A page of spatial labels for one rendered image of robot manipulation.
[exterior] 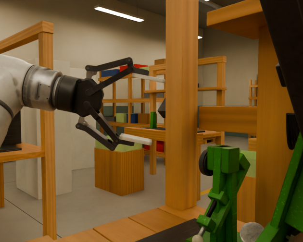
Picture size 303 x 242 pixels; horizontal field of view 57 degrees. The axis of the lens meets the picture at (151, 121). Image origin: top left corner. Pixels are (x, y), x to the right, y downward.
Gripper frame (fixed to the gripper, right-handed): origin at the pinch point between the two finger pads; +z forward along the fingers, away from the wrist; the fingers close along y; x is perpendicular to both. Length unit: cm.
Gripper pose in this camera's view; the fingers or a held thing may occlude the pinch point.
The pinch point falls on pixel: (152, 111)
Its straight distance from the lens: 60.2
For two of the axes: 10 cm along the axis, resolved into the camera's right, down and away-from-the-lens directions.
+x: 0.0, -1.8, 9.8
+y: 2.1, -9.6, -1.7
